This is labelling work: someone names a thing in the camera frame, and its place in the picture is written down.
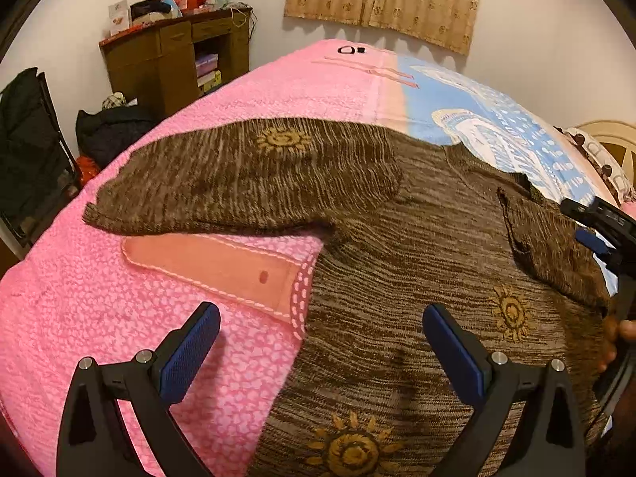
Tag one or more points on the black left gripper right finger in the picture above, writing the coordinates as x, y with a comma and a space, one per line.
548, 440

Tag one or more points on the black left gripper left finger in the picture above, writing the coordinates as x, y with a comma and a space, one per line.
93, 439

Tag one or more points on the brown knit sweater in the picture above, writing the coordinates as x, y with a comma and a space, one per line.
405, 224

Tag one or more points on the right hand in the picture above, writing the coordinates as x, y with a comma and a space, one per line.
614, 330

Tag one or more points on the patterned pillow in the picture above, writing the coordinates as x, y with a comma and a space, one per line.
605, 165

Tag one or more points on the cream wooden headboard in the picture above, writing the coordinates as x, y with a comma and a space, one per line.
618, 138

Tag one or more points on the pink and blue bedspread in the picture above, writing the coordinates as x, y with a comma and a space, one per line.
84, 291

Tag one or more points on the black folding chair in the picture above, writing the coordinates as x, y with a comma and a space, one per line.
39, 175

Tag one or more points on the black bag on floor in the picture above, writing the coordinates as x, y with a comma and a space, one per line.
105, 135

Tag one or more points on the brown wooden desk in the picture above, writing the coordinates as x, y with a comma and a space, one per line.
155, 64

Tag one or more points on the white card on desk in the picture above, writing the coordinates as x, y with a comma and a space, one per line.
119, 17

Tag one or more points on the black item on desk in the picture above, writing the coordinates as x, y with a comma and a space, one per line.
147, 11

